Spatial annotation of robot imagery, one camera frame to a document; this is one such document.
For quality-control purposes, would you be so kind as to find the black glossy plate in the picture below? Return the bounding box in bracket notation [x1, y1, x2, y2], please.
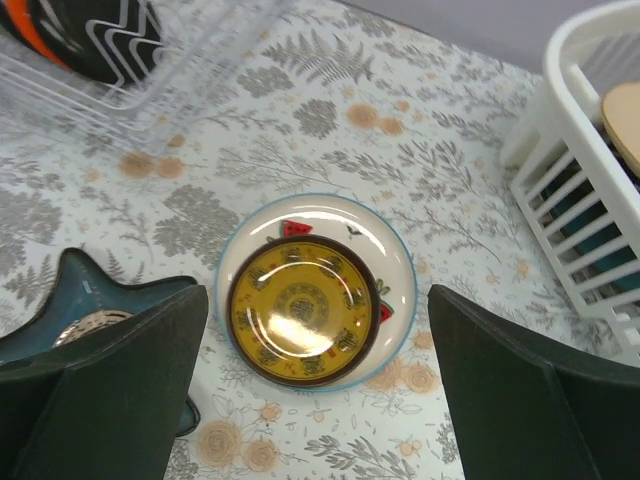
[28, 1, 163, 85]

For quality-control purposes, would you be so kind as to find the white plastic slatted basket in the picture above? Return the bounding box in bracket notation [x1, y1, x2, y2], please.
[500, 1, 639, 366]

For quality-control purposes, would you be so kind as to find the floral table mat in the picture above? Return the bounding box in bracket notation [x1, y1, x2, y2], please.
[1, 1, 619, 479]

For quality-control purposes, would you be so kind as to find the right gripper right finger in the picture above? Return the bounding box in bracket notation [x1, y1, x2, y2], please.
[428, 285, 639, 479]

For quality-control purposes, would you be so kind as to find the blue star-shaped plate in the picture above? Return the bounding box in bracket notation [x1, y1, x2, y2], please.
[1, 248, 203, 437]

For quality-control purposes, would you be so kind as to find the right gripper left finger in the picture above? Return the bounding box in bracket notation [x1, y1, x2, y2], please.
[1, 286, 208, 479]

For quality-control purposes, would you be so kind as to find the orange red round plate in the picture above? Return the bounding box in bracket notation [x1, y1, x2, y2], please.
[5, 0, 66, 68]

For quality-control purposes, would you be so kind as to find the beige floral round plate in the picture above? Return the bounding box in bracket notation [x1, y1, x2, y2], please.
[601, 81, 639, 177]

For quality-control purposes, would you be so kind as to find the dark teal dish in basket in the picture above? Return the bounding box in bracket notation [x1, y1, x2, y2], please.
[541, 162, 639, 292]

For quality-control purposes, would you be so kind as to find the white wire dish rack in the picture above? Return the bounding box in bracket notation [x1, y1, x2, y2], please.
[1, 0, 286, 153]

